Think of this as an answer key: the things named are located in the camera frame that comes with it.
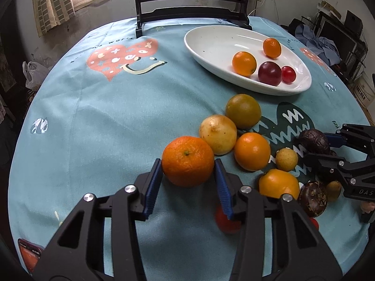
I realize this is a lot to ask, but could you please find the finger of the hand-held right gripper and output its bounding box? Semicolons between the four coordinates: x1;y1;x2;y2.
324;124;375;153
303;152;375;188

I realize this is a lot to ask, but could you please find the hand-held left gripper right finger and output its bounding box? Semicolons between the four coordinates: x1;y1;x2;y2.
214;159;343;281

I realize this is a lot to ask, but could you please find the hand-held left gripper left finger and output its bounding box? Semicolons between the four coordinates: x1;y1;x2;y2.
32;158;163;281

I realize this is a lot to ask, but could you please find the dark purple passion fruit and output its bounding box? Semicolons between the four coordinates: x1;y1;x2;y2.
298;129;331;155

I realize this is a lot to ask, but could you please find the small yellow-green fruit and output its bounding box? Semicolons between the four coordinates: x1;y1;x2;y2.
326;181;342;202
275;148;299;172

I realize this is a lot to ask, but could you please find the brown wrinkled passion fruit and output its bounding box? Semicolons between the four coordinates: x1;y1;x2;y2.
298;181;328;218

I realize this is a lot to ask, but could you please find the large bumpy mandarin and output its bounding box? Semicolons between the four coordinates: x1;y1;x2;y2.
162;135;215;188

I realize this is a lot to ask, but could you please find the smooth orange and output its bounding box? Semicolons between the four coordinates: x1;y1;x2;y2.
233;132;271;172
258;169;301;201
232;52;257;77

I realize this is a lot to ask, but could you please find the pale yellow round fruit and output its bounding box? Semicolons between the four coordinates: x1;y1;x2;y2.
199;114;238;155

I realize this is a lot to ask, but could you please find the green-orange citrus fruit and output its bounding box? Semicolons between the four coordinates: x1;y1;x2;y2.
225;94;262;130

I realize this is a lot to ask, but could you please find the white oval plate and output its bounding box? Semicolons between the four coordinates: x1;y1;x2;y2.
184;25;312;96

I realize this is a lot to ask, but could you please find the cardboard box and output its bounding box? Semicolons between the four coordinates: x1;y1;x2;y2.
350;76;375;109

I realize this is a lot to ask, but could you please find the light blue printed tablecloth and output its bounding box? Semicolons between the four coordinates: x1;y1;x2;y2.
7;16;371;281

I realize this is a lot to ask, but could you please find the blue clothing pile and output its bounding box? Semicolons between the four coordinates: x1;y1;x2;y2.
294;23;342;66

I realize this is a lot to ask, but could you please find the black computer monitor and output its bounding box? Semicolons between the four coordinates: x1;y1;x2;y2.
318;10;367;77

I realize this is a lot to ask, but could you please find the dark red plum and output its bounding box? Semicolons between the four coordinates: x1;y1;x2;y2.
258;61;283;87

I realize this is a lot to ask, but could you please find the small mandarin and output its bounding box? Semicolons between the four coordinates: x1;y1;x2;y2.
263;37;282;59

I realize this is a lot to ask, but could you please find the red and black packet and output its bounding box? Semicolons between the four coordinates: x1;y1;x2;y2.
18;238;44;273

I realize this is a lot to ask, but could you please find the white plastic bag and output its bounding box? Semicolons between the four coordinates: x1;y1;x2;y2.
23;61;50;90

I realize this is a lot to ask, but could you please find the round painted table screen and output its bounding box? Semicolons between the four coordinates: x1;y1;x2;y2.
132;0;253;38

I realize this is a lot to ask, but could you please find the white power cable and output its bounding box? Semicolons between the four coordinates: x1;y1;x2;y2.
248;0;268;16

